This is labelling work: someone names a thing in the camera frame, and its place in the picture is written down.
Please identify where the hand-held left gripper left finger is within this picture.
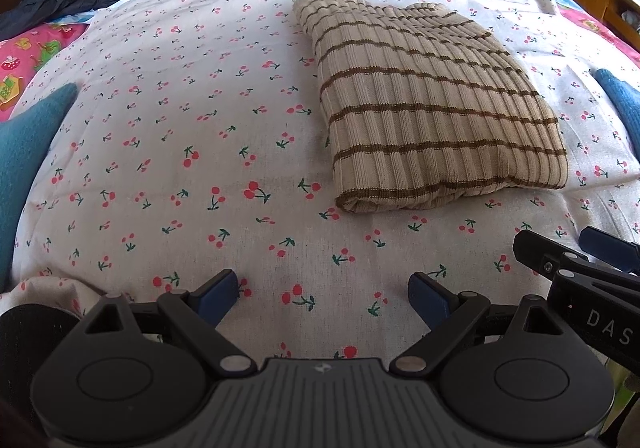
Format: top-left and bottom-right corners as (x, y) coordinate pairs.
(80, 269), (257, 377)

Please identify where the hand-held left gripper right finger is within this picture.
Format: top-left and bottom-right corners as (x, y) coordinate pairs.
(389, 272), (570, 377)

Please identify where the teal knitted garment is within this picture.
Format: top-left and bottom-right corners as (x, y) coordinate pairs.
(0, 82), (80, 291)

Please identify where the blue knitted garment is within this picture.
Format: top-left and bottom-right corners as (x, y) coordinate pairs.
(594, 68), (640, 126)

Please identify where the white cherry print bed sheet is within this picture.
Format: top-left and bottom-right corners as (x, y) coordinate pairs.
(0, 0), (640, 364)

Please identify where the beige brown-striped ribbed sweater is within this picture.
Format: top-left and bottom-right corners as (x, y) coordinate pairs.
(292, 0), (571, 215)

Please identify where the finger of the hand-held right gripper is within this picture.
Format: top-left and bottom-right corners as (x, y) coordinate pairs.
(512, 229), (593, 281)
(580, 226), (640, 275)

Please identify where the pink cartoon print sheet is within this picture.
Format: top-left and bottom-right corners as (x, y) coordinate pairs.
(0, 5), (640, 125)

